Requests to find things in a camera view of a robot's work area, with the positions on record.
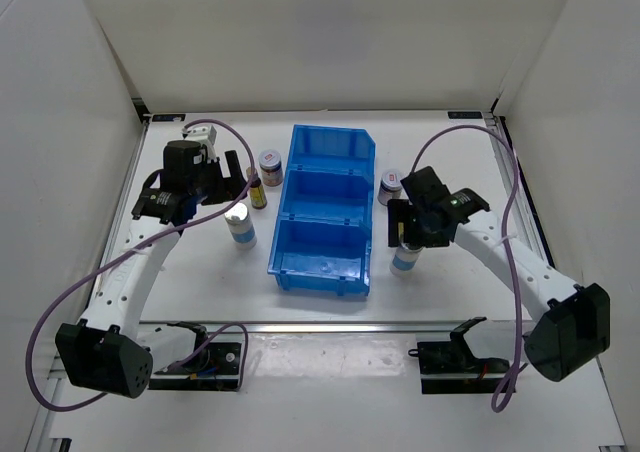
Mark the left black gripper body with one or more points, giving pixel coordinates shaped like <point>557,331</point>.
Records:
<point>210,185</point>

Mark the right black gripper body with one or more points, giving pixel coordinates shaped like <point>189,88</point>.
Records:
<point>420,234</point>

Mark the silver-cap shaker bottle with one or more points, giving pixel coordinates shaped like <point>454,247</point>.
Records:
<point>241,227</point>
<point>404,259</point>

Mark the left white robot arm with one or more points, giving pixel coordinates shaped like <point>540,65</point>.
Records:
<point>104,350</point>

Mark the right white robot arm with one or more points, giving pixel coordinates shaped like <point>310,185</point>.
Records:
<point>572,321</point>

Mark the left gold-cap yellow bottle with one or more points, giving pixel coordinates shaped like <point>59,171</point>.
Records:
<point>257,194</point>

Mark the right white-lid spice jar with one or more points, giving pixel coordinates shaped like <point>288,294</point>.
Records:
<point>390,186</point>

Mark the white-lid spice jar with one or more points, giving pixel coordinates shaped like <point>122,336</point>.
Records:
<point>270,165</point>
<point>390,186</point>

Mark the left white-lid spice jar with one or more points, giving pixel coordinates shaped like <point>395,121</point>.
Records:
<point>270,165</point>

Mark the blue three-compartment plastic bin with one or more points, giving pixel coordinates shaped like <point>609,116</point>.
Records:
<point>323,232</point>

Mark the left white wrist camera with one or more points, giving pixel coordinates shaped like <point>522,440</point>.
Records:
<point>205,134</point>

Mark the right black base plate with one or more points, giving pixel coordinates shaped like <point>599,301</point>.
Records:
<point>471,359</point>

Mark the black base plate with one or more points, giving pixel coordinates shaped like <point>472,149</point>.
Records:
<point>220,362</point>
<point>471,359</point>

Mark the aluminium front rail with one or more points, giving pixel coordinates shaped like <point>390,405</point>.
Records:
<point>300,327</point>

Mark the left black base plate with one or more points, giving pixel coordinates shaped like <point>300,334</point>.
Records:
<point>220,362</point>

